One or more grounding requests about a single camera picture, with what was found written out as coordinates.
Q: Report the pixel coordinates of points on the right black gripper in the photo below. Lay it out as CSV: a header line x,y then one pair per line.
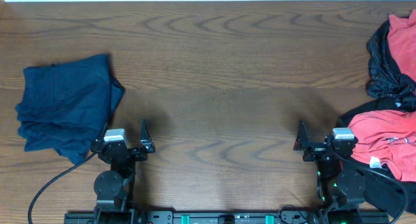
x,y
316,150

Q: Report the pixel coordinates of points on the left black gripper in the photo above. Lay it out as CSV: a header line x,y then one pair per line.
x,y
145,145

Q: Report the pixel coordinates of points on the orange printed t-shirt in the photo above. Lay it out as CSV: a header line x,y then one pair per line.
x,y
386,134

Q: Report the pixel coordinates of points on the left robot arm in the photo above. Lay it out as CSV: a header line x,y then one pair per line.
x,y
115,187

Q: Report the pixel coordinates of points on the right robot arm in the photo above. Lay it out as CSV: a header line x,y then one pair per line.
x,y
340,188

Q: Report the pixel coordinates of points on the folded navy blue garment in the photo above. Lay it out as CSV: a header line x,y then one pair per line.
x,y
66,106

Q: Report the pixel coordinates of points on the black patterned garment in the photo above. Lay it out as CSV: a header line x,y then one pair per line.
x,y
386,79

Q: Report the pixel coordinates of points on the black mounting rail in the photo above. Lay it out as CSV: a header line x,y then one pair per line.
x,y
284,216

